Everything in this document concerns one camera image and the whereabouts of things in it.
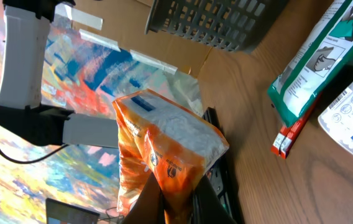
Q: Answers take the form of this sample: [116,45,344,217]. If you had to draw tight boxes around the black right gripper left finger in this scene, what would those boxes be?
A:
[122,173,164,224]

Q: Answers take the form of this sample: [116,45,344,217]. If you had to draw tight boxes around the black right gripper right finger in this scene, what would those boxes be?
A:
[191,176,236,224]

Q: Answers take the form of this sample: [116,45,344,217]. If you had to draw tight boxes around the orange tissue pack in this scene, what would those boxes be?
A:
[112,89,229,223]

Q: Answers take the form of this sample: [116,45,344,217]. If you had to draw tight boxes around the red white snack bar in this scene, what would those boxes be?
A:
[270,95,321,159]

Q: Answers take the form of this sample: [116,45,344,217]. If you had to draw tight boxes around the green white wipes pack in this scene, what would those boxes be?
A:
[267,0,353,127]

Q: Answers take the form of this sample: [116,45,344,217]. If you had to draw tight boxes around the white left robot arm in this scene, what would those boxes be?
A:
[0,0,118,148]

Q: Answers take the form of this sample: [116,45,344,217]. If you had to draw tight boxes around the brown cardboard panel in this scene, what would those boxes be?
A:
[70,0,214,78]

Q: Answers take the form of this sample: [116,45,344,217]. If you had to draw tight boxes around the colourful painted backdrop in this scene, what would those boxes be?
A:
[0,0,205,224]

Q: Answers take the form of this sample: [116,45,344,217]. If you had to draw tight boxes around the grey plastic mesh basket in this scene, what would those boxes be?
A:
[145,0,288,53]

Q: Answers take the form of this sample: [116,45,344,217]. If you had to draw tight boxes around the black mounting rail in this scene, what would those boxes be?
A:
[201,106,245,224]

